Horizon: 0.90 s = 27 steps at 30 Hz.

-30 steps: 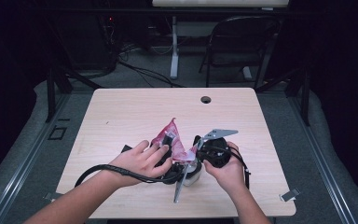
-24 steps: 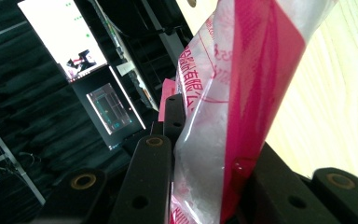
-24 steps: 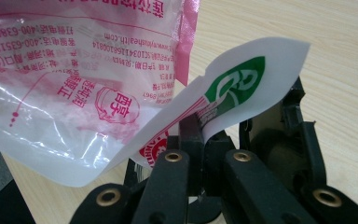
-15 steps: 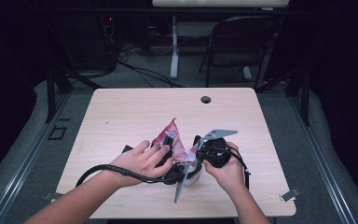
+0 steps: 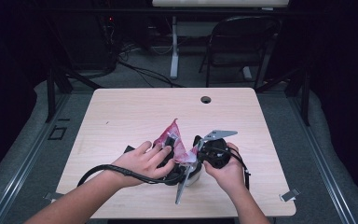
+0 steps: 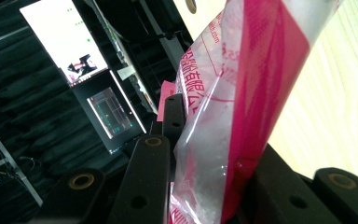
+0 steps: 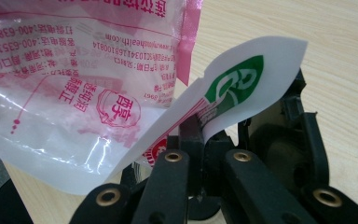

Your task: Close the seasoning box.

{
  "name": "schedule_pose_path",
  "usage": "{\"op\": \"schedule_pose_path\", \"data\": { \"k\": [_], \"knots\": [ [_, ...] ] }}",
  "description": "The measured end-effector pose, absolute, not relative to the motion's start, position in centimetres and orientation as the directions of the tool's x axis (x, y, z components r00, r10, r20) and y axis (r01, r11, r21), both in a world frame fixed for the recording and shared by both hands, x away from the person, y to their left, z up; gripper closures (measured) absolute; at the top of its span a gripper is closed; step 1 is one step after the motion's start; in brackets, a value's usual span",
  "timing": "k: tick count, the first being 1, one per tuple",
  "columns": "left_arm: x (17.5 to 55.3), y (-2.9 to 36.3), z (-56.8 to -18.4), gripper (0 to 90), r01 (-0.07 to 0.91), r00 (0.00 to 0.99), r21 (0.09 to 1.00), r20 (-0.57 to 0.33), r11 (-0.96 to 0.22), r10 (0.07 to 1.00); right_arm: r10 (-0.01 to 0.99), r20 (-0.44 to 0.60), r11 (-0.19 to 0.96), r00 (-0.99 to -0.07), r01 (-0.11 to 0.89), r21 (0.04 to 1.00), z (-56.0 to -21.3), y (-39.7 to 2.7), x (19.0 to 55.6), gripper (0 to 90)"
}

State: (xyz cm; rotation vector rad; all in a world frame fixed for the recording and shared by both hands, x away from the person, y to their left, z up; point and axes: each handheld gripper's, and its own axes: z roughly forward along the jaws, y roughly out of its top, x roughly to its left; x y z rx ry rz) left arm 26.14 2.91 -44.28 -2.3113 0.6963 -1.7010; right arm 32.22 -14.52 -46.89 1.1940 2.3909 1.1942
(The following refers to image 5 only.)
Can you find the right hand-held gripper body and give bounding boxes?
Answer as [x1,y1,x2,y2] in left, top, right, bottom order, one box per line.
[197,130,239,170]

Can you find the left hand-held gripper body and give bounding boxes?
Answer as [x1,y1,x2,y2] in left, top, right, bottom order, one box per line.
[162,146,191,205]

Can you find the pink and white plastic bag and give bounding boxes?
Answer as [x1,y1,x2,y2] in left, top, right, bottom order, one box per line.
[153,118,200,164]

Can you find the person's right hand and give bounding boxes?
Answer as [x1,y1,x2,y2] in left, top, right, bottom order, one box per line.
[203,142,247,191]

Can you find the person's left hand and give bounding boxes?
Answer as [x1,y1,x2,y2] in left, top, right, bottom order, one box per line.
[111,140,176,188]

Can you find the metal table clip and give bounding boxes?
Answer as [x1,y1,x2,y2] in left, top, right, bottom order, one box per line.
[279,188,301,203]
[43,191,62,202]

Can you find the black folding chair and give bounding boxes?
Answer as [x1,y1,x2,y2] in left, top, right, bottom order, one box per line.
[199,15,282,90]

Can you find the black metal stand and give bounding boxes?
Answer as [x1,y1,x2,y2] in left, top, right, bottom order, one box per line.
[45,62,103,123]
[255,62,311,127]

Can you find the dark computer tower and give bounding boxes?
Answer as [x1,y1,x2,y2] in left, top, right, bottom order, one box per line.
[62,12,119,71]

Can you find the white desk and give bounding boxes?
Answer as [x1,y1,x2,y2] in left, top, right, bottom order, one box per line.
[151,0,290,80]

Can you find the right hand-held gripper black cable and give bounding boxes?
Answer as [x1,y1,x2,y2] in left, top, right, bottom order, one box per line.
[227,147,252,190]

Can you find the hand-held gripper black cable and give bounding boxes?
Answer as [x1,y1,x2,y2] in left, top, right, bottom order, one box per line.
[76,163,185,188]
[227,147,252,190]

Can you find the left hand-held gripper black cable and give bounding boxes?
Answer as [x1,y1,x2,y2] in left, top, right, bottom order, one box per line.
[76,163,185,188]

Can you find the black floor cables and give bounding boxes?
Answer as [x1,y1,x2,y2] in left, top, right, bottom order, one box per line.
[117,59,185,88]

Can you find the metal floor rail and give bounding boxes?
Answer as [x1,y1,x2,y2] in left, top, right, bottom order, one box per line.
[287,92,358,224]
[0,92,73,224]

